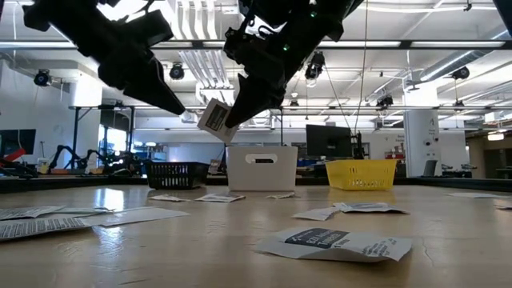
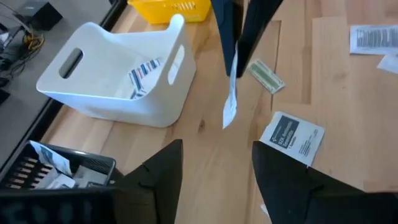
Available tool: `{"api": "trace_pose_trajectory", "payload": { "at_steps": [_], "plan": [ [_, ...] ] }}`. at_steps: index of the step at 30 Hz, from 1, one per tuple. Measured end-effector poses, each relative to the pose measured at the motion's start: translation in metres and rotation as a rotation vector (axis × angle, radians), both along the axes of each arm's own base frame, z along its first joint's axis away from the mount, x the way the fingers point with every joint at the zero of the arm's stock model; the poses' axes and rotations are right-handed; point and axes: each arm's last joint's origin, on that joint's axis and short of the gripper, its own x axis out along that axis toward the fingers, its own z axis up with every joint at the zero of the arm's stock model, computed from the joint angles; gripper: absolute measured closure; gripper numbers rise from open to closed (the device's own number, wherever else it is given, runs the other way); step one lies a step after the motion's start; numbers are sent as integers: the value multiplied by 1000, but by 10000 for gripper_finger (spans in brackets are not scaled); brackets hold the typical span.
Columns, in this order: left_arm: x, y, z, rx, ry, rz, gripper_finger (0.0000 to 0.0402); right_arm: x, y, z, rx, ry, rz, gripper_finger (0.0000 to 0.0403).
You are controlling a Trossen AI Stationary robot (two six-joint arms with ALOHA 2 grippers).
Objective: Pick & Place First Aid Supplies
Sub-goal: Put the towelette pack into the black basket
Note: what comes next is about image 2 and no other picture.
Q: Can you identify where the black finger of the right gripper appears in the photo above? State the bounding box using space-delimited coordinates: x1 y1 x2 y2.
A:
235 0 284 78
211 0 244 76

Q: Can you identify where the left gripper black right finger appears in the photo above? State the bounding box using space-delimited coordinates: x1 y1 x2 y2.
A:
251 141 398 224

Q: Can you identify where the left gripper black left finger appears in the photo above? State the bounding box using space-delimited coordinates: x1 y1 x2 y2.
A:
0 139 184 224

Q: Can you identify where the plain white gauze packet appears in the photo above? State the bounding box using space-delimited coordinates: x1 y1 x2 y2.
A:
222 42 239 130

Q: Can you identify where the blue-striped bandage packet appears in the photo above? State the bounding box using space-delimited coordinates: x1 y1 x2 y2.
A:
129 57 162 100

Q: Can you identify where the green wrapped adhesive bandage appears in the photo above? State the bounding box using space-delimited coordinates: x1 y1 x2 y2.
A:
248 58 286 95

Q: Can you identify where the yellow slotted plastic basket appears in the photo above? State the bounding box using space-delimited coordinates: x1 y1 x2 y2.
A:
127 0 212 25

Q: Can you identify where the black slotted plastic basket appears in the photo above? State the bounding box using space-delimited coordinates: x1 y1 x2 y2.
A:
0 139 118 190

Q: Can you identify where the white plastic bin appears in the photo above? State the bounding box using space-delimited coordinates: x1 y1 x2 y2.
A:
35 14 197 128

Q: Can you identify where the black power adapter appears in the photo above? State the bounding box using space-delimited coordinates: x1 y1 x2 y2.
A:
14 0 63 31

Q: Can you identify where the yellow cable bundle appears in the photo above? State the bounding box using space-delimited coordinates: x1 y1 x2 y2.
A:
21 30 46 60

